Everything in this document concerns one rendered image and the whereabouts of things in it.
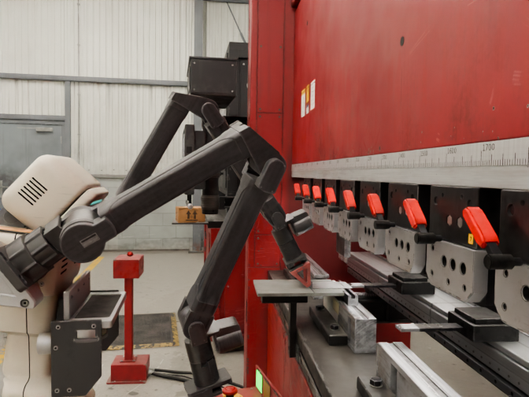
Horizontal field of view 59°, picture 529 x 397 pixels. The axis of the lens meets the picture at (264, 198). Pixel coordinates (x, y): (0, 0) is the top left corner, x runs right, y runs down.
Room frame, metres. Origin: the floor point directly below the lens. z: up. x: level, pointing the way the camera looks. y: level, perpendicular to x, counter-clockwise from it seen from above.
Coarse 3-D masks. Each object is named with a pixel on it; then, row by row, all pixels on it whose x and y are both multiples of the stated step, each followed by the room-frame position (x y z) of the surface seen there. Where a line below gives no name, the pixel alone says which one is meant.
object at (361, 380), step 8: (368, 376) 1.04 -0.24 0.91; (376, 376) 1.04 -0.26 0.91; (360, 384) 1.01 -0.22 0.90; (368, 384) 0.99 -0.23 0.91; (384, 384) 0.99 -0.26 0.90; (360, 392) 1.01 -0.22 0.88; (368, 392) 0.96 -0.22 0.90; (376, 392) 0.96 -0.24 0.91; (384, 392) 0.96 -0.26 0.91; (392, 392) 0.96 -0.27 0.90
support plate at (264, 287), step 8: (256, 280) 1.55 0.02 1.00; (264, 280) 1.55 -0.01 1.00; (272, 280) 1.55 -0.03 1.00; (280, 280) 1.55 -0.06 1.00; (288, 280) 1.55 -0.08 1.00; (296, 280) 1.56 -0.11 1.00; (312, 280) 1.56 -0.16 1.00; (320, 280) 1.56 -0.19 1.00; (328, 280) 1.56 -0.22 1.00; (256, 288) 1.44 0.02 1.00; (264, 288) 1.44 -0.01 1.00; (272, 288) 1.44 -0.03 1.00; (280, 288) 1.44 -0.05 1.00; (288, 288) 1.45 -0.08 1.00; (296, 288) 1.45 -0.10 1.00; (304, 288) 1.45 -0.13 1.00; (264, 296) 1.39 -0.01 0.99
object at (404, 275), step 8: (400, 272) 1.56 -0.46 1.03; (392, 280) 1.53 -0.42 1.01; (400, 280) 1.48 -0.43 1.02; (408, 280) 1.47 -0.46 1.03; (416, 280) 1.47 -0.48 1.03; (424, 280) 1.47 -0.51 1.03; (400, 288) 1.46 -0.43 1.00; (408, 288) 1.46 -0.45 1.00; (416, 288) 1.46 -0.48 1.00; (424, 288) 1.46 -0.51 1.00; (432, 288) 1.46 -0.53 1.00
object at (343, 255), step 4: (336, 236) 1.55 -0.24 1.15; (336, 240) 1.55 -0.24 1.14; (340, 240) 1.50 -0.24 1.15; (344, 240) 1.45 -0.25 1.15; (336, 244) 1.54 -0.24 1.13; (340, 244) 1.50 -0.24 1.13; (344, 244) 1.45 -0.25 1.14; (348, 244) 1.45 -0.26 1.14; (336, 248) 1.54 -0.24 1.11; (340, 248) 1.49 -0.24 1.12; (344, 248) 1.45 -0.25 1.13; (348, 248) 1.45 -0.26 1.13; (340, 252) 1.49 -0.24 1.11; (344, 252) 1.45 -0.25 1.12; (348, 252) 1.45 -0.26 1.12; (340, 256) 1.53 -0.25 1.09; (344, 256) 1.45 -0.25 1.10; (348, 256) 1.45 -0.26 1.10; (344, 260) 1.48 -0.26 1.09
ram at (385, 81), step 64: (320, 0) 1.73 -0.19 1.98; (384, 0) 1.06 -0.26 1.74; (448, 0) 0.76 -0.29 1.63; (512, 0) 0.59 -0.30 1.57; (320, 64) 1.71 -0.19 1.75; (384, 64) 1.05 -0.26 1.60; (448, 64) 0.75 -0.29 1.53; (512, 64) 0.59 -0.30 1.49; (320, 128) 1.69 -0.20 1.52; (384, 128) 1.03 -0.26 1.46; (448, 128) 0.75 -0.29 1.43; (512, 128) 0.58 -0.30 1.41
